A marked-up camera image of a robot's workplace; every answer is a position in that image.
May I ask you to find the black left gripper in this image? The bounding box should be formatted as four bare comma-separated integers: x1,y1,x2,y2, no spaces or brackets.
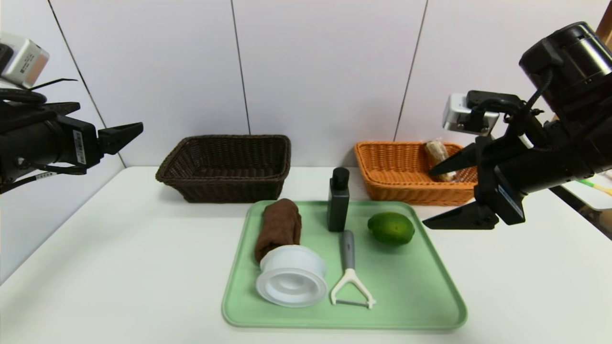
0,114,143,183

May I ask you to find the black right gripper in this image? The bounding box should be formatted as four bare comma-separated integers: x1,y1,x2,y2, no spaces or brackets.
422,135,594,230

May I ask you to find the clear chocolate pack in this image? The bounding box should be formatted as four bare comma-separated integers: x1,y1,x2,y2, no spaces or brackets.
423,139,457,183

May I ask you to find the green lime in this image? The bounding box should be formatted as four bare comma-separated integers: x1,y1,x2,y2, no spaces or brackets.
367,212,415,247

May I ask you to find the black pump bottle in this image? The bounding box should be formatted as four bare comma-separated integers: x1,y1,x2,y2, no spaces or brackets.
327,167,350,233

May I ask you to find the grey handled white peeler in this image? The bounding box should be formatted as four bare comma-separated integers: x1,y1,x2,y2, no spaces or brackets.
330,230,376,310

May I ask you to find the orange wicker basket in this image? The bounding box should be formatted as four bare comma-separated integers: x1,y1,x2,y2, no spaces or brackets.
354,141,479,207

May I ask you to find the dark brown wicker basket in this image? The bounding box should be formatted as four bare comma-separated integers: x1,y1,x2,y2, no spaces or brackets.
155,135,292,204

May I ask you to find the light green plastic tray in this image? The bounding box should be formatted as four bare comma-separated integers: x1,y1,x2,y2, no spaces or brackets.
222,200,468,329

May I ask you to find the white side table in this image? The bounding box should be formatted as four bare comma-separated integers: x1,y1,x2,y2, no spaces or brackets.
559,174,612,212

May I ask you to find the rolled brown towel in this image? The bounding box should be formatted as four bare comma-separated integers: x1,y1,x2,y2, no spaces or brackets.
254,199,302,262

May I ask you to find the white round plastic container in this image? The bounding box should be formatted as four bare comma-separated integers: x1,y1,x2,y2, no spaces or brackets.
255,244,328,307

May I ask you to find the light wooden cabinet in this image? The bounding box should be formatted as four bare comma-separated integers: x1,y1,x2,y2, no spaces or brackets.
594,12,612,51

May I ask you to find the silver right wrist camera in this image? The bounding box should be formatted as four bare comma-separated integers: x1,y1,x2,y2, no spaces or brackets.
442,92,500,137

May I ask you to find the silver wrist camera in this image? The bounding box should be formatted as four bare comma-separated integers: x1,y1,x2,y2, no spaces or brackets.
442,92,500,137
0,32,50,90

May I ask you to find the thin black tagged cable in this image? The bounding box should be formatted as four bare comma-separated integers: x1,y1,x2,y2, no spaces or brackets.
0,162,89,194

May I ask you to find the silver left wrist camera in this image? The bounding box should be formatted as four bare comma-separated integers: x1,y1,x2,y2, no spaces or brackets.
0,32,50,90

